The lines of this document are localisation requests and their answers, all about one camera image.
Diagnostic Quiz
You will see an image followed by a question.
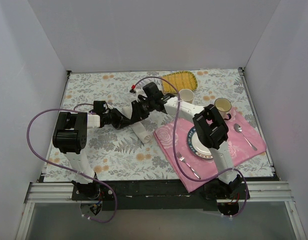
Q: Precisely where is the yellow-green mug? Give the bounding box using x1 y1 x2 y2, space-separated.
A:
179 88 194 104

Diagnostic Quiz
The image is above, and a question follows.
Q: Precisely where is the yellow woven bamboo tray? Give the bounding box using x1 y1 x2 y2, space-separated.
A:
162 71 198 91

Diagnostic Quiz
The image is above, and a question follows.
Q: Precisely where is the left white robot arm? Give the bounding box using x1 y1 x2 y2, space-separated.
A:
52 101 131 200

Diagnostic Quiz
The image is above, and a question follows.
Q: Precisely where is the silver spoon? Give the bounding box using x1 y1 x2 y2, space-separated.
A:
233 123 258 151

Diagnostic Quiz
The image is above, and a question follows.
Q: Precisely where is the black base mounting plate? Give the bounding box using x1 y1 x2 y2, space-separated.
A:
71 179 250 211

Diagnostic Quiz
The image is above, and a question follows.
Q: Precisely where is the purple cable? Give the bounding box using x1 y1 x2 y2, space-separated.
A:
26 102 119 223
132 76 250 219

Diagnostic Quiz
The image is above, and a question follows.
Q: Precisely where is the pink rose placemat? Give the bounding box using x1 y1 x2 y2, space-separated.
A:
153 108 267 193

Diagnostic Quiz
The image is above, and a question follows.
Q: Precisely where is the cream enamel mug dark rim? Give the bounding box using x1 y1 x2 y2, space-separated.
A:
214 97 232 121

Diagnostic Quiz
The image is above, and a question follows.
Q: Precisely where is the white plate blue rim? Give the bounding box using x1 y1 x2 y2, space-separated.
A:
186 126 214 162

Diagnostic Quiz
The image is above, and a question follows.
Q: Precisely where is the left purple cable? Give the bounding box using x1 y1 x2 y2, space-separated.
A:
26 102 119 223

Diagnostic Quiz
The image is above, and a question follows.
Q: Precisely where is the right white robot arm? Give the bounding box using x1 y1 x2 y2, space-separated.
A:
130 82 243 199

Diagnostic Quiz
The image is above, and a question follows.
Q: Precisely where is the silver fork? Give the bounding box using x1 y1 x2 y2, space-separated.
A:
176 152 201 180

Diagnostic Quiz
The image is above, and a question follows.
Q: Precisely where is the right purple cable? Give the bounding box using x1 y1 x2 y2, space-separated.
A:
132 76 250 219

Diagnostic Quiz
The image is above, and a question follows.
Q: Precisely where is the white cloth napkin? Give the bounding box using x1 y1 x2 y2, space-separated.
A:
122 106 152 144

